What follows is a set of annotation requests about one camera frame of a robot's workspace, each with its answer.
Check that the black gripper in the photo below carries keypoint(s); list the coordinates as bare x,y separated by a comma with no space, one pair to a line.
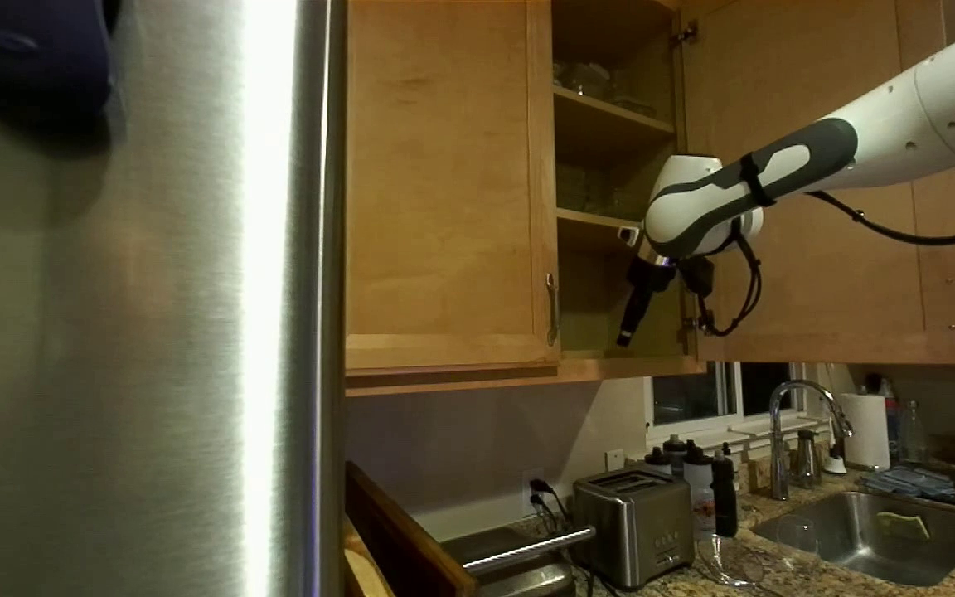
650,283

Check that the wooden cabinet door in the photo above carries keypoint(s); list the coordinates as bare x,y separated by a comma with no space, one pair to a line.
446,186
830,285

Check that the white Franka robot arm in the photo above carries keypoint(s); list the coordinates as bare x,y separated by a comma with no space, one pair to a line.
895,126

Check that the wooden cabinet shelf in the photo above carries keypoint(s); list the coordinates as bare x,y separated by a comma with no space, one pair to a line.
595,221
611,112

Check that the metal door hinge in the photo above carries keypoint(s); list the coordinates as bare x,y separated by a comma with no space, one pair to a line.
683,33

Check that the white framed window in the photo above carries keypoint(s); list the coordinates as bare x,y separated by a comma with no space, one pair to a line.
682,395

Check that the black capped bottle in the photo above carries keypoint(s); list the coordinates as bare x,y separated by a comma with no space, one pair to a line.
660,452

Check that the white bottle black cap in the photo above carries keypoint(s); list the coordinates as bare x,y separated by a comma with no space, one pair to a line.
699,485

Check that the chrome kitchen faucet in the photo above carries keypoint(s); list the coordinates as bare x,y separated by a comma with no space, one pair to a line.
778,443

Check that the black slim bottle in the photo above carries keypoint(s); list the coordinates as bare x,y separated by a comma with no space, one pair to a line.
723,499

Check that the stainless steel toaster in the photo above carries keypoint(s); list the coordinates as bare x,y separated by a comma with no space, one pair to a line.
632,531

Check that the clear glassware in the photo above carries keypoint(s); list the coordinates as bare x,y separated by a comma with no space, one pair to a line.
585,78

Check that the white paper towel roll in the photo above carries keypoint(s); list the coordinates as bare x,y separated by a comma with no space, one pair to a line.
863,434

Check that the clear glass bottle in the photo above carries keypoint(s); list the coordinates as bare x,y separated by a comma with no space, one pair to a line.
909,434

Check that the dark striped wooden cutting board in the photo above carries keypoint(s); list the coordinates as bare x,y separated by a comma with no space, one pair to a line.
400,534

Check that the blue dish cloth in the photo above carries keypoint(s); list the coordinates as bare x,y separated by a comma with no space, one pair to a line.
909,481

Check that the stainless steel sink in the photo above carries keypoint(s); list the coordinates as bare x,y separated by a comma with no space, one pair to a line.
885,534

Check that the light wooden cutting board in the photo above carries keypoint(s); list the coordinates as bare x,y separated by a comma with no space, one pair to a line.
364,565

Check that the dark blue object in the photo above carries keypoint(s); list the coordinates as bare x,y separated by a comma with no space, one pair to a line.
24,55

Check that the white wall plate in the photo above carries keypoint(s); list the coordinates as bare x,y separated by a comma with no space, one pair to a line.
614,458

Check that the wall outlet with plug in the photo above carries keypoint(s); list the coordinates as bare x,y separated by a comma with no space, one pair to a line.
543,490

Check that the wooden wall cabinet frame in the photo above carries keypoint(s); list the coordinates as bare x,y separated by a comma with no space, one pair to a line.
446,383

